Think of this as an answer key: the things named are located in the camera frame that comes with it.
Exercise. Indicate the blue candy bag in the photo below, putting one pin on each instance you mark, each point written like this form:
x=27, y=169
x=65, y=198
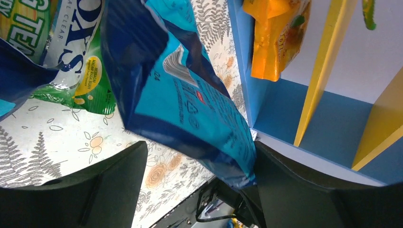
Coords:
x=166, y=89
x=20, y=77

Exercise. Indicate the blue yellow pink shelf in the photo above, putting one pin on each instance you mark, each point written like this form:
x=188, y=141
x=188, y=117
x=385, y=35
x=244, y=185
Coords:
x=338, y=106

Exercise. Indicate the green white Fox's candy bag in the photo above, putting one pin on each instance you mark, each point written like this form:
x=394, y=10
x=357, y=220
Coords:
x=65, y=33

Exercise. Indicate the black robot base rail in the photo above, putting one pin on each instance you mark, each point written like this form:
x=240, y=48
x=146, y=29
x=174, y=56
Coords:
x=211, y=206

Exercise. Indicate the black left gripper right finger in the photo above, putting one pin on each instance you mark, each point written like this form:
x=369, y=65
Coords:
x=289, y=194

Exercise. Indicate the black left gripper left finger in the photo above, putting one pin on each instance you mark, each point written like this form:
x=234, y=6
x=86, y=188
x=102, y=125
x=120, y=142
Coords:
x=103, y=195

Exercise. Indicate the orange mango candy bag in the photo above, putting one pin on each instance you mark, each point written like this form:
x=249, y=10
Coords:
x=280, y=27

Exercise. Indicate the floral table mat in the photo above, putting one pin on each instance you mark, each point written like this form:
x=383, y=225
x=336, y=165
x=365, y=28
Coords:
x=43, y=141

